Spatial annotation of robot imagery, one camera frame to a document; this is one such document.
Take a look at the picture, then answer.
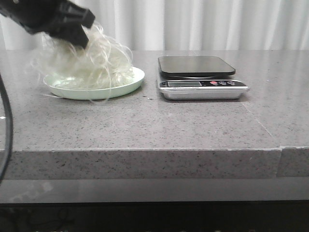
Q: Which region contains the white vermicelli noodle bundle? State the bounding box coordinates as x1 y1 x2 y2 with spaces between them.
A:
31 22 135 101

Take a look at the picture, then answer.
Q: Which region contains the digital kitchen scale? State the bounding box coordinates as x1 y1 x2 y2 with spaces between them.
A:
157 56 250 101

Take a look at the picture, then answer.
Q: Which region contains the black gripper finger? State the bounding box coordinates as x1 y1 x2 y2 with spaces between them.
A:
57 0 95 28
47 23 89 48

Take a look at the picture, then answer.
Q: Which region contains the white pleated curtain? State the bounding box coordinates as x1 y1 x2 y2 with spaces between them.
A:
0 0 309 51

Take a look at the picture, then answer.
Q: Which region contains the black cable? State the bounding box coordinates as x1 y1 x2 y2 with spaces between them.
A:
0 72 14 184

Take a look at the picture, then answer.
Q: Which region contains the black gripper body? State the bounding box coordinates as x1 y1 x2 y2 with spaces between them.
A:
0 0 69 34

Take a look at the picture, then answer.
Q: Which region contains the pale green round plate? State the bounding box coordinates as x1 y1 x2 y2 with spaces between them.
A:
43 67 145 100

